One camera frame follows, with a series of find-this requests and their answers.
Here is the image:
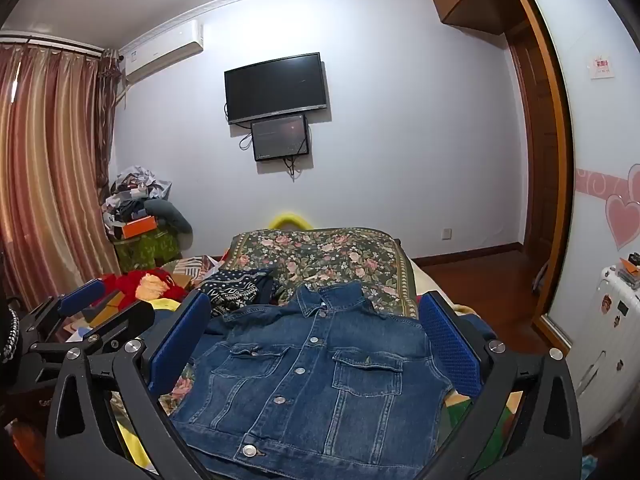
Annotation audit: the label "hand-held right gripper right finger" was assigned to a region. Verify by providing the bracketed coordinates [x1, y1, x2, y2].
[417, 290, 584, 480]

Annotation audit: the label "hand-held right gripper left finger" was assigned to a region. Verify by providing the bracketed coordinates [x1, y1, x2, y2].
[45, 290, 221, 480]

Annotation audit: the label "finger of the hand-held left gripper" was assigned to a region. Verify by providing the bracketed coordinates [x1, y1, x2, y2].
[31, 301, 157, 361]
[21, 279, 107, 343]

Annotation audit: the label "blue denim jeans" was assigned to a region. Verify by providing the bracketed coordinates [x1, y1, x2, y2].
[170, 280, 493, 480]

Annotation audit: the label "cardboard box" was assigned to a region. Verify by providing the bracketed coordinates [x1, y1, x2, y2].
[80, 292, 127, 332]

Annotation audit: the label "red garment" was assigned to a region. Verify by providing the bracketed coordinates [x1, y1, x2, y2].
[92, 267, 191, 312]

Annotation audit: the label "peach cloth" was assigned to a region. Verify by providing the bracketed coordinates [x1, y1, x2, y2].
[136, 275, 174, 304]

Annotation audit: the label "green floral fabric box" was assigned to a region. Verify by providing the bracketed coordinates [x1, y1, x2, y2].
[113, 231, 182, 274]

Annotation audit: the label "orange cloth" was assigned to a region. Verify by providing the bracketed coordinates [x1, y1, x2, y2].
[7, 419, 47, 480]

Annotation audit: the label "dark patterned knit sweater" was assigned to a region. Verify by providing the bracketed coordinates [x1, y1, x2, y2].
[200, 267, 288, 318]

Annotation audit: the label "colourful cloth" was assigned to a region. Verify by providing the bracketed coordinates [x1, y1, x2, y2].
[440, 389, 523, 443]

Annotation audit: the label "orange box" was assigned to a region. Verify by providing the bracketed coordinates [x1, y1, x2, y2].
[122, 215, 158, 239]

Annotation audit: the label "wooden baseboard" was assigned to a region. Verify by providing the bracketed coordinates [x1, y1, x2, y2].
[412, 241, 524, 267]

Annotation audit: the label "yellow bed sheet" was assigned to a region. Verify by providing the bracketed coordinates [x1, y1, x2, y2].
[113, 298, 183, 477]

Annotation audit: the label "pile of clutter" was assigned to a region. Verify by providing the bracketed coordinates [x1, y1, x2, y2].
[102, 164, 194, 242]

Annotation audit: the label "striped pink curtain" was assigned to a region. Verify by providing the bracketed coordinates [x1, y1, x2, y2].
[0, 42, 125, 312]

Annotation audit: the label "floral bed blanket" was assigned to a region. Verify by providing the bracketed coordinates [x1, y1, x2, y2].
[160, 227, 426, 413]

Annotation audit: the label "yellow plastic chair back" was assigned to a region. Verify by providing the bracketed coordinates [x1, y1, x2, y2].
[267, 212, 314, 231]

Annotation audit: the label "orange and black small items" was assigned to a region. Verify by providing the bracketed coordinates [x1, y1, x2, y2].
[616, 254, 640, 289]

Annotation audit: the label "white air conditioner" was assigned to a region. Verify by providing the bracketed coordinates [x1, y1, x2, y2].
[122, 20, 205, 85]

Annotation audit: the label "white heart-patterned wardrobe door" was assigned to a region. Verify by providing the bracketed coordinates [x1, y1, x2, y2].
[515, 0, 640, 443]

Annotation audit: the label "red and white sticker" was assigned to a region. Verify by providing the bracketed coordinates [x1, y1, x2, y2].
[589, 53, 614, 80]

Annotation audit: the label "small black wall monitor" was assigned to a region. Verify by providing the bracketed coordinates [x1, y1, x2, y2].
[250, 114, 309, 162]

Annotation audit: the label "curtain rail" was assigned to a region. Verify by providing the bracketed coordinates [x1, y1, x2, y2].
[0, 31, 107, 57]

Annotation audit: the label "black wall television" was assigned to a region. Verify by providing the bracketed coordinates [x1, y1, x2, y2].
[223, 52, 329, 125]

